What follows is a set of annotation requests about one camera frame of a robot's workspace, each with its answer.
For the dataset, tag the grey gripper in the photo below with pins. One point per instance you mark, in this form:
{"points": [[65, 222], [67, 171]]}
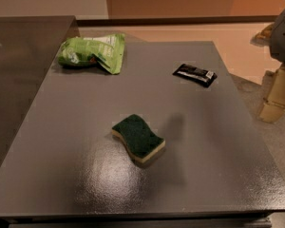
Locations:
{"points": [[284, 37]]}

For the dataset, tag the black rxbar chocolate wrapper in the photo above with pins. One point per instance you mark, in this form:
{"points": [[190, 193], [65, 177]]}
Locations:
{"points": [[198, 75]]}

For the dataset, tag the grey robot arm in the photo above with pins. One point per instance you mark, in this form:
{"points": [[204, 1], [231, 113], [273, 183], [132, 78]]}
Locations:
{"points": [[273, 36]]}

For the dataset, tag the green and yellow sponge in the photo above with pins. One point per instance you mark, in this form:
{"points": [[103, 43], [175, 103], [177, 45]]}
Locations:
{"points": [[140, 142]]}

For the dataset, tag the green snack bag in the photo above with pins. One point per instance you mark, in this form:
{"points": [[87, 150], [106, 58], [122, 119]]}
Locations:
{"points": [[107, 51]]}

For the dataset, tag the dark grey side cabinet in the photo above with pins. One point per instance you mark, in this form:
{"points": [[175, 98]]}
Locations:
{"points": [[28, 46]]}

